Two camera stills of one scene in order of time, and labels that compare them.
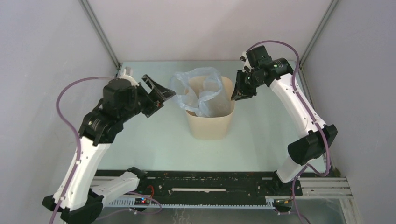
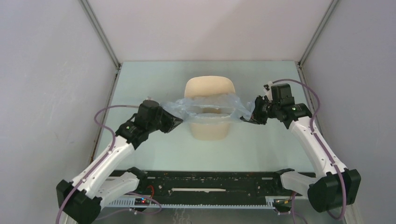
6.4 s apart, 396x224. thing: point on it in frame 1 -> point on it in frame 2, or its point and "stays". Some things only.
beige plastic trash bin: x=212 y=128 stays
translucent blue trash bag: x=201 y=90 -> x=210 y=108
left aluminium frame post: x=97 y=24 stays
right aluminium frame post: x=302 y=79 stays
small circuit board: x=142 y=201 stays
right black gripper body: x=252 y=82 -> x=263 y=109
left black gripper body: x=145 y=101 -> x=164 y=122
